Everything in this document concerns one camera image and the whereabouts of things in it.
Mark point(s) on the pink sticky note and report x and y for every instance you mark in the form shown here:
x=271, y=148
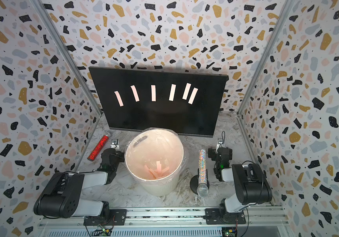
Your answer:
x=153, y=93
x=186, y=91
x=172, y=92
x=119, y=99
x=193, y=95
x=135, y=94

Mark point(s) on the cream waste bin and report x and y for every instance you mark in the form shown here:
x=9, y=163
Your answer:
x=154, y=166

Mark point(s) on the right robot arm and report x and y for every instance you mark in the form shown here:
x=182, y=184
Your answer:
x=251, y=188

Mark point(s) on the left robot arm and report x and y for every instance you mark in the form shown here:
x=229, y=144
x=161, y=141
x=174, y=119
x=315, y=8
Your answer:
x=61, y=197

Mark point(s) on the black flat monitor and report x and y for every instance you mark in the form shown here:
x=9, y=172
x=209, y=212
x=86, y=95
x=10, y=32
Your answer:
x=198, y=119

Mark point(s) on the discarded pink notes pile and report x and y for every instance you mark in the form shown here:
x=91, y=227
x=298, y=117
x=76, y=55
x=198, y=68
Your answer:
x=157, y=173

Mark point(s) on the black round microphone stand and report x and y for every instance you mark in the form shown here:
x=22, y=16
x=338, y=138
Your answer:
x=193, y=184

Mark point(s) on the red glitter microphone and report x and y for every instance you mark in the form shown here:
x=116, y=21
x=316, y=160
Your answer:
x=97, y=149

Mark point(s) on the silver glitter microphone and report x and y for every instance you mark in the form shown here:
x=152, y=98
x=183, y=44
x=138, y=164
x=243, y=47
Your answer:
x=202, y=170

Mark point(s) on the right green circuit board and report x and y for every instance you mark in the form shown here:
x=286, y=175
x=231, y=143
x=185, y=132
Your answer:
x=229, y=232

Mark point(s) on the green circuit board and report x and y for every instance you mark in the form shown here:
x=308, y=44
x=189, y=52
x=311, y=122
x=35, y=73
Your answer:
x=101, y=232
x=229, y=232

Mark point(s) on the left green circuit board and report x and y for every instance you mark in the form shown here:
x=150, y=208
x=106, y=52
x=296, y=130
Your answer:
x=101, y=232

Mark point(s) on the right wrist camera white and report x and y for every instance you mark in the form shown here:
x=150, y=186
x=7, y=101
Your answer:
x=221, y=141

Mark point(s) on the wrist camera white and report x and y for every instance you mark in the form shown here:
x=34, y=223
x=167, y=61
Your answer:
x=115, y=144
x=221, y=141

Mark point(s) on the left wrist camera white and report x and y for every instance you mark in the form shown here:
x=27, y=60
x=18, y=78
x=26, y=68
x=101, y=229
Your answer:
x=115, y=144

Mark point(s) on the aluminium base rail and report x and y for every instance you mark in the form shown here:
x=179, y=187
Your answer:
x=263, y=221

